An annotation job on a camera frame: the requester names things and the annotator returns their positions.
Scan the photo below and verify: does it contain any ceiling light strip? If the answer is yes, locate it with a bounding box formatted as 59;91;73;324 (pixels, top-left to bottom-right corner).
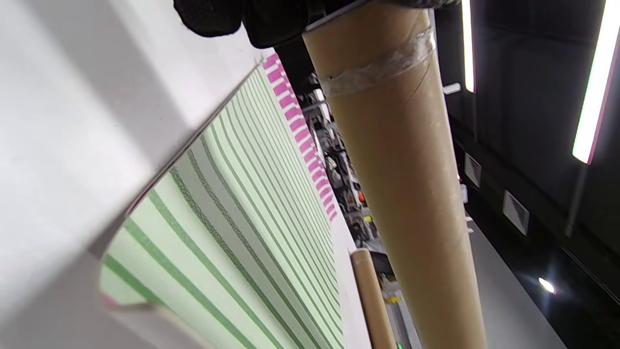
572;0;620;165
460;0;476;94

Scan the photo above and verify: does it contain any brown cardboard mailing tube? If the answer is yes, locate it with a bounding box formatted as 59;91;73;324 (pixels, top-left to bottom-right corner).
350;248;399;349
303;7;487;349

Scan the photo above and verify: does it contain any person's left hand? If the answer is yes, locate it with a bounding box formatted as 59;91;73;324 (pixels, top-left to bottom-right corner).
173;0;461;49

